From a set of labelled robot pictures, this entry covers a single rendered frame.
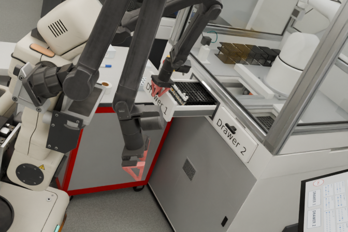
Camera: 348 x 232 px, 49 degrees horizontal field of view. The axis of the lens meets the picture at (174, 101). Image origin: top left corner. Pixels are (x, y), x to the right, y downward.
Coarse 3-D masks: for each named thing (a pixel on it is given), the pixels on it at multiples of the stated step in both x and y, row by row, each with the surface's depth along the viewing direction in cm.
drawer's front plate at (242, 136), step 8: (224, 112) 185; (216, 120) 189; (224, 120) 185; (232, 120) 180; (216, 128) 189; (224, 128) 185; (240, 128) 175; (224, 136) 185; (240, 136) 175; (248, 136) 172; (232, 144) 180; (240, 144) 175; (248, 144) 171; (256, 144) 168; (240, 152) 175; (248, 152) 171; (248, 160) 172
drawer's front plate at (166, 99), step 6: (150, 72) 193; (150, 78) 193; (144, 84) 198; (150, 84) 193; (144, 90) 198; (162, 90) 183; (150, 96) 193; (162, 96) 183; (168, 96) 179; (156, 102) 188; (162, 102) 183; (168, 102) 179; (174, 102) 175; (162, 108) 183; (168, 108) 179; (174, 108) 176; (168, 114) 179; (168, 120) 180
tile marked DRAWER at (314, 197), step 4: (308, 192) 140; (312, 192) 139; (316, 192) 138; (320, 192) 137; (308, 196) 138; (312, 196) 137; (316, 196) 136; (320, 196) 135; (308, 200) 136; (312, 200) 135; (316, 200) 134; (320, 200) 133; (308, 204) 134; (312, 204) 133; (316, 204) 132; (320, 204) 131
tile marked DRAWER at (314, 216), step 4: (320, 208) 129; (308, 212) 130; (312, 212) 129; (316, 212) 128; (320, 212) 127; (308, 216) 128; (312, 216) 127; (316, 216) 126; (320, 216) 125; (308, 220) 127; (312, 220) 126; (316, 220) 125; (320, 220) 124; (308, 224) 125; (312, 224) 124; (316, 224) 123; (320, 224) 122; (308, 228) 123
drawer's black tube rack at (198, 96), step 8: (184, 88) 197; (192, 88) 200; (200, 88) 203; (192, 96) 192; (200, 96) 195; (208, 96) 198; (184, 104) 188; (192, 104) 191; (200, 104) 194; (208, 104) 197
